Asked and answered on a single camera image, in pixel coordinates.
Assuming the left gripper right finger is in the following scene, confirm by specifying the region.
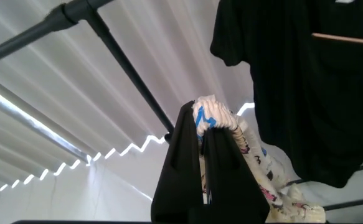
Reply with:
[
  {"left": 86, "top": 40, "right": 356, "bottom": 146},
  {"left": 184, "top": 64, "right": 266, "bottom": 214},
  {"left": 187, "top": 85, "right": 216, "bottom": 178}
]
[{"left": 201, "top": 126, "right": 271, "bottom": 223}]

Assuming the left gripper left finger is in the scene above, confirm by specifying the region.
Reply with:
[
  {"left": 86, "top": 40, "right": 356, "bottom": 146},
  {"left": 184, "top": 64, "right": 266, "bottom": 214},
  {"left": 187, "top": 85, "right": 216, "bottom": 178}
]
[{"left": 150, "top": 100, "right": 204, "bottom": 223}]

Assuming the cream printed garment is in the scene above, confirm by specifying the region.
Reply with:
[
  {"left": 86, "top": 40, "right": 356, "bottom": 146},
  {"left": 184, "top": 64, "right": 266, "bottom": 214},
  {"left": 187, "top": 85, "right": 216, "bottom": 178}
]
[{"left": 192, "top": 95, "right": 327, "bottom": 223}]

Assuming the black garment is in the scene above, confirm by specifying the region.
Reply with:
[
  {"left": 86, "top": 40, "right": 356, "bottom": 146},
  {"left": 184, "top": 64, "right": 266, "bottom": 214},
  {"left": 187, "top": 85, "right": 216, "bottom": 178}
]
[{"left": 209, "top": 0, "right": 363, "bottom": 189}]

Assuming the pink clothes hanger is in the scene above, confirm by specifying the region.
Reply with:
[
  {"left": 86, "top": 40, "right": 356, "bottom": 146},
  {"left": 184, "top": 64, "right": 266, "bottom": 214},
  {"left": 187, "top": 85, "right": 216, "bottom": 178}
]
[{"left": 311, "top": 32, "right": 363, "bottom": 45}]

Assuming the black clothes rack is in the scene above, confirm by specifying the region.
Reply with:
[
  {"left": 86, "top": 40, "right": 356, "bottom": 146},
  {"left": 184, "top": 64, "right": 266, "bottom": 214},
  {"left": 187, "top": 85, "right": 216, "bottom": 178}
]
[{"left": 0, "top": 0, "right": 363, "bottom": 212}]

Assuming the white curtain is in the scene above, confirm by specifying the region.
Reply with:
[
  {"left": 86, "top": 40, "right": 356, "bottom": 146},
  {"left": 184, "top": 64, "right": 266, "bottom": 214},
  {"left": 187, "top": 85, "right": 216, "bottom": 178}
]
[{"left": 0, "top": 0, "right": 257, "bottom": 197}]

